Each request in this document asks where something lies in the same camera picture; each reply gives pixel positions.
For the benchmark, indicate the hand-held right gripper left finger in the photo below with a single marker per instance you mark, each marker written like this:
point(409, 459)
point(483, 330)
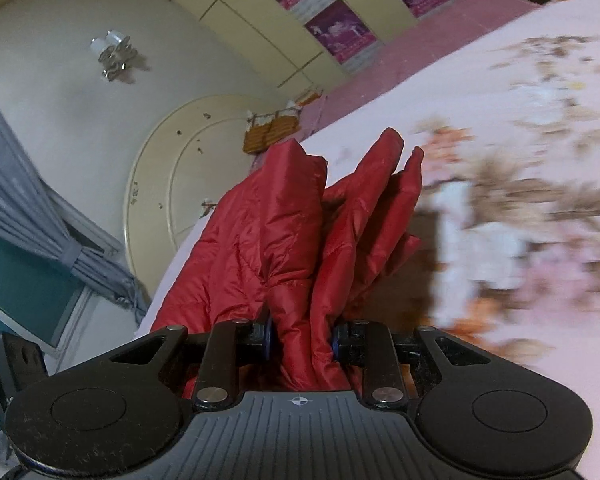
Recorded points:
point(267, 339)

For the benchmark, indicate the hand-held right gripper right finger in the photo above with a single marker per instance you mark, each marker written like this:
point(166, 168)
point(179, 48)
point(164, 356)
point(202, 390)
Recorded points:
point(336, 346)

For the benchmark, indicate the red puffer jacket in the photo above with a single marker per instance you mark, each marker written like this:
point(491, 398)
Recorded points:
point(260, 220)

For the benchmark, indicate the window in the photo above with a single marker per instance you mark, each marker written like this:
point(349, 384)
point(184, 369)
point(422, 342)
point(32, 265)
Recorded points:
point(20, 280)

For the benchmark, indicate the grey curtain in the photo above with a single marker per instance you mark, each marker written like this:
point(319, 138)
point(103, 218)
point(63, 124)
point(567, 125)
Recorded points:
point(25, 200)

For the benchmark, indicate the cream bed headboard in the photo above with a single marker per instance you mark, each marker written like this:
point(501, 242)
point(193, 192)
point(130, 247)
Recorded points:
point(155, 200)

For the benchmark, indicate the floral printed bed sheet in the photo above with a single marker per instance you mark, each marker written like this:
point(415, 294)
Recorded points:
point(530, 160)

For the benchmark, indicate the pink bed sheet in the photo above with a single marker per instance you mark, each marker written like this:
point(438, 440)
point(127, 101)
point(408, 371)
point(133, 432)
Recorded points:
point(405, 45)

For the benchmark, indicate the ceiling light fixture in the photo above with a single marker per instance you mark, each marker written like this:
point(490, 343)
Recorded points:
point(115, 55)

